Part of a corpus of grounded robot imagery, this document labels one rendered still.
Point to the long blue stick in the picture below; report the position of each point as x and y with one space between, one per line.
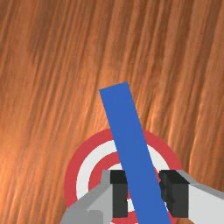
131 140

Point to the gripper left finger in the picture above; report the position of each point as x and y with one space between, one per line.
102 201

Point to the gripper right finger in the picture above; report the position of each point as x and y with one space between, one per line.
192 198

